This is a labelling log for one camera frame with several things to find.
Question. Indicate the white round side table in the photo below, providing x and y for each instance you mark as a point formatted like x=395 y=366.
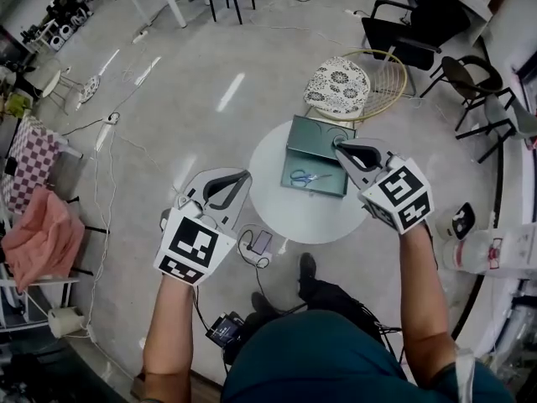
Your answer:
x=54 y=83

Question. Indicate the person's black shoe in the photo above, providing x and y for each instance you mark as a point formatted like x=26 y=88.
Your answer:
x=262 y=302
x=307 y=269

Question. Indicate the person's left black shoe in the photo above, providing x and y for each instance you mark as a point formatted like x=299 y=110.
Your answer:
x=262 y=302

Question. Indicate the green storage box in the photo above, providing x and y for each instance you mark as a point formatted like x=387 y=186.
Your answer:
x=312 y=139

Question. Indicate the white power strip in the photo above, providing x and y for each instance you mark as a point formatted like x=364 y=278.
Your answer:
x=350 y=12
x=140 y=37
x=112 y=118
x=247 y=258

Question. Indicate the white metal rack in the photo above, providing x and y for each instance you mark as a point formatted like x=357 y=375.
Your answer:
x=42 y=284

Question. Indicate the blue scissors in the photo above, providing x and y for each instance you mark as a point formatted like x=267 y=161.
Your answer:
x=302 y=177

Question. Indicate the black armchair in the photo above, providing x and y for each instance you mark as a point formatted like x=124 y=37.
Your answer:
x=413 y=36

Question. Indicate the black round-back chair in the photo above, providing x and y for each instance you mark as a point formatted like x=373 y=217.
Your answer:
x=465 y=78

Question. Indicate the purple phone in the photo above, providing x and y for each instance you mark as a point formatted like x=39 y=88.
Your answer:
x=262 y=242

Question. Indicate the row of white black devices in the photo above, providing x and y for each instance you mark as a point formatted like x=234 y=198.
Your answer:
x=67 y=27

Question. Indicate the small white black-faced robot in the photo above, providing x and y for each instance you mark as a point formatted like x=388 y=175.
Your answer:
x=459 y=221

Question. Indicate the person's right black shoe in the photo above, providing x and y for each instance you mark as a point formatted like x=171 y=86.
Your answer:
x=307 y=269

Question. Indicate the person's left forearm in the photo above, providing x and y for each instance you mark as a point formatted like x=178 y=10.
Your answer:
x=168 y=342

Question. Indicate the person's black trousers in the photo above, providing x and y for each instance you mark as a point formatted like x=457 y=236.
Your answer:
x=331 y=298

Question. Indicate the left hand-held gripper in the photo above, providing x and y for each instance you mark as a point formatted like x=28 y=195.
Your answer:
x=193 y=242

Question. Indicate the black screen device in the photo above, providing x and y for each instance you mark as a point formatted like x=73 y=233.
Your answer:
x=224 y=330

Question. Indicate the person's teal shirt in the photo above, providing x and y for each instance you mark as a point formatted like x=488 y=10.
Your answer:
x=335 y=359

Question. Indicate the pink cloth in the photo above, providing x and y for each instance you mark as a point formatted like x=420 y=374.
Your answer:
x=42 y=242

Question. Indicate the grey chair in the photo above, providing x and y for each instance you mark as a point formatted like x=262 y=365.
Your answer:
x=501 y=111

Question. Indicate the clear red-printed plastic bag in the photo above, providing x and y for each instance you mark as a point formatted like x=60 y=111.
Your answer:
x=470 y=252

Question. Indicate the person's right forearm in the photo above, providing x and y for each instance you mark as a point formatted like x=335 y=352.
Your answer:
x=423 y=300

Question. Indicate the green plant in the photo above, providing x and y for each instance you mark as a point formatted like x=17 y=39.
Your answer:
x=14 y=104

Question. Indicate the purple checkered cloth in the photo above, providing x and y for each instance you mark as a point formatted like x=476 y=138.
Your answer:
x=29 y=166

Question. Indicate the floral seat cushion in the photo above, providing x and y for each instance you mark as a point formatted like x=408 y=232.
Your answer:
x=335 y=84

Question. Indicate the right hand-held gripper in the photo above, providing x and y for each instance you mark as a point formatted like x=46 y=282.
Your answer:
x=400 y=195

